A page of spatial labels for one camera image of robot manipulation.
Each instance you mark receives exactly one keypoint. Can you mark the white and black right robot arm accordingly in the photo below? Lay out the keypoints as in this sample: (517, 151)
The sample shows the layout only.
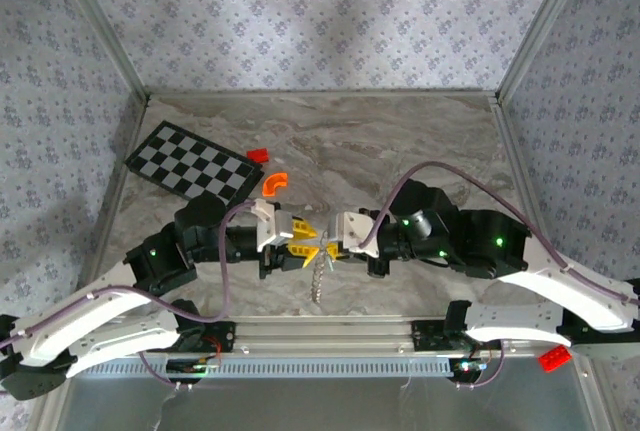
(550, 296)

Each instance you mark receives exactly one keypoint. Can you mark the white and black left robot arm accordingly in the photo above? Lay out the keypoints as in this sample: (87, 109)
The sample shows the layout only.
(100, 321)

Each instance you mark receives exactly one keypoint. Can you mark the orange curved plastic piece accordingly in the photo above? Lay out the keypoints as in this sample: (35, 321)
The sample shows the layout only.
(271, 186)

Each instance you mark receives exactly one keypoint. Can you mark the black grey checkerboard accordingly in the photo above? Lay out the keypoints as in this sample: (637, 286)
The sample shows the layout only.
(200, 156)

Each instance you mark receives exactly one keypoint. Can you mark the small red toy brick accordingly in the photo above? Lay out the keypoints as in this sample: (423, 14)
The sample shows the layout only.
(258, 155)

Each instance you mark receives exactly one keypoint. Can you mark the circuit board with lights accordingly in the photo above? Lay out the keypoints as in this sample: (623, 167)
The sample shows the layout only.
(467, 366)
(192, 367)

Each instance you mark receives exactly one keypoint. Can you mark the grey metal panel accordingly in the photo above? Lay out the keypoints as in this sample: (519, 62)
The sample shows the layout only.
(320, 403)

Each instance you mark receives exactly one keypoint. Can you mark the large red toy brick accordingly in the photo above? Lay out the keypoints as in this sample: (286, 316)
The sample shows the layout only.
(554, 358)

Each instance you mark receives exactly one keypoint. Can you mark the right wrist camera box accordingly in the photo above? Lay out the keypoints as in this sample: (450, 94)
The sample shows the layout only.
(355, 231)

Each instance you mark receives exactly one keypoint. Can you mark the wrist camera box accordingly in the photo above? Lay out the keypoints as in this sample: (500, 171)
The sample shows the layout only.
(272, 226)
(355, 231)

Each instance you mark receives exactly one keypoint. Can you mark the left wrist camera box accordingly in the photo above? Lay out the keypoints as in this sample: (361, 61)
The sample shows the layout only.
(272, 226)

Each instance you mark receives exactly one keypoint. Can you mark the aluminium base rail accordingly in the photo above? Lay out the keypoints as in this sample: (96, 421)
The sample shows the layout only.
(320, 336)

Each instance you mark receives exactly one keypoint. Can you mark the aluminium side rail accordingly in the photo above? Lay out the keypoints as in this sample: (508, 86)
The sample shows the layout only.
(515, 161)
(112, 201)

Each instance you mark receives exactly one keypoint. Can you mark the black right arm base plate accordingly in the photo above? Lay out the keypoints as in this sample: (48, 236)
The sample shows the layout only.
(425, 338)

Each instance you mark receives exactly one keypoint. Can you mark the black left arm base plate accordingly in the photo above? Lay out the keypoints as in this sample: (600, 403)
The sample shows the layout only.
(222, 336)

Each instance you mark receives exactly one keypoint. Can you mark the aluminium back rail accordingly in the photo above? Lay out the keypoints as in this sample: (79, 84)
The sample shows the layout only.
(320, 92)

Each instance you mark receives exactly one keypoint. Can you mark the aluminium corner post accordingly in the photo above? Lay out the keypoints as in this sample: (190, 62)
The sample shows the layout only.
(107, 36)
(542, 31)

